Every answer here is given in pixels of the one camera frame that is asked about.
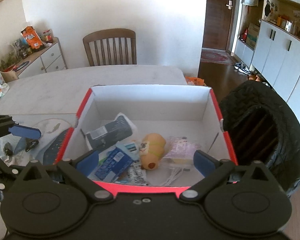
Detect sneakers on floor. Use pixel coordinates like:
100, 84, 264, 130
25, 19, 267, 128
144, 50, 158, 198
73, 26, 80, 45
234, 62, 251, 75

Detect red patterned door rug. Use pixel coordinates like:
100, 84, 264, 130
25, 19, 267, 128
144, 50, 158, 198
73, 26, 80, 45
200, 48, 236, 65

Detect brown entrance door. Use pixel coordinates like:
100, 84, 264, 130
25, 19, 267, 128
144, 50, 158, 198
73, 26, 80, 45
202, 0, 235, 50

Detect orange plush toy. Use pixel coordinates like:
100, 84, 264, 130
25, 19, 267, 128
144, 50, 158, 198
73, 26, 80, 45
139, 133, 166, 170

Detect orange bag in basket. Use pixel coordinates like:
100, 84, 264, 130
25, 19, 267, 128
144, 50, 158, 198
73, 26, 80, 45
185, 76, 206, 86

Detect black jacket on chair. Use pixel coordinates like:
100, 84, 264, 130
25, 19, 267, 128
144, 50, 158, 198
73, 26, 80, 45
219, 81, 300, 196

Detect white cable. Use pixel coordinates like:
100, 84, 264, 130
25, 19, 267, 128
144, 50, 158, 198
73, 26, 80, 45
160, 166, 191, 186

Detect cardboard box in cabinet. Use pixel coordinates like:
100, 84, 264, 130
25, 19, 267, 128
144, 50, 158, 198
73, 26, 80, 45
246, 23, 260, 48

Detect blue wet wipes packet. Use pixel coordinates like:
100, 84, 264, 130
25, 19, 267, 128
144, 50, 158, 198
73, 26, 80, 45
88, 147, 135, 183

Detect white drawer sideboard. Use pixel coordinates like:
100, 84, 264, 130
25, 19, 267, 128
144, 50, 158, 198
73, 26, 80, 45
1, 37, 68, 82

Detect white herbal product box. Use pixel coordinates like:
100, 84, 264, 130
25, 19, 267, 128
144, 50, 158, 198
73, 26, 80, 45
115, 142, 140, 161

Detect orange chips bag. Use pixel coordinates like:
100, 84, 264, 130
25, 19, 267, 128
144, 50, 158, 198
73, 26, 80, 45
21, 26, 44, 50

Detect white wall cabinet unit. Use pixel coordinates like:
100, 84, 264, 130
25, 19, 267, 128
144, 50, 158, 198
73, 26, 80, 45
235, 0, 300, 123

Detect white grey tissue pack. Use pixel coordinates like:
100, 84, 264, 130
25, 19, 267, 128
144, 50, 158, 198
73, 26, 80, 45
84, 113, 138, 152

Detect black foil packet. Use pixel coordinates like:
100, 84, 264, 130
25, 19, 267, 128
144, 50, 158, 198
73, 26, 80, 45
25, 138, 39, 152

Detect pink snack packet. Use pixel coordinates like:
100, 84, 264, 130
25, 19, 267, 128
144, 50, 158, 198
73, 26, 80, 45
162, 137, 202, 165

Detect red cardboard box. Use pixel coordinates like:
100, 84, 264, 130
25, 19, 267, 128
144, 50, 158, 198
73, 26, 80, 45
53, 84, 239, 198

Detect brown wooden chair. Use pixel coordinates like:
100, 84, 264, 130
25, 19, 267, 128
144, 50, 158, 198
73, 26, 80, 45
83, 28, 137, 66

